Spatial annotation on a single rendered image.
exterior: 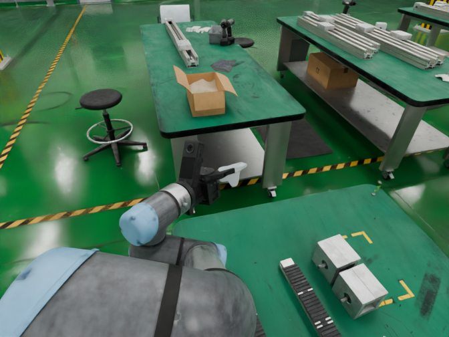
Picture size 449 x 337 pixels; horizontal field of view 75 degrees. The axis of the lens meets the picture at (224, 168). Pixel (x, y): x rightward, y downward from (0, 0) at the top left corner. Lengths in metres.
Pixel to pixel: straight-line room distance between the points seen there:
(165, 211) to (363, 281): 0.62
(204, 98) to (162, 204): 1.18
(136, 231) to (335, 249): 0.65
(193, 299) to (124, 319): 0.06
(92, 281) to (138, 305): 0.05
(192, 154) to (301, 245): 0.58
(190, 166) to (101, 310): 0.47
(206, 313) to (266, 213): 0.93
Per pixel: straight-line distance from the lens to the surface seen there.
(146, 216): 0.59
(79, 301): 0.28
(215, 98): 1.74
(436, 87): 2.65
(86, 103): 2.70
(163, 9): 4.30
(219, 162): 2.32
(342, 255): 1.01
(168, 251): 0.68
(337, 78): 3.71
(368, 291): 0.97
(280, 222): 1.16
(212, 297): 0.29
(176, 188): 0.66
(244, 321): 0.32
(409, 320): 1.09
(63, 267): 0.30
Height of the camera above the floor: 1.65
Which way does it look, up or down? 39 degrees down
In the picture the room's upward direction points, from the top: straight up
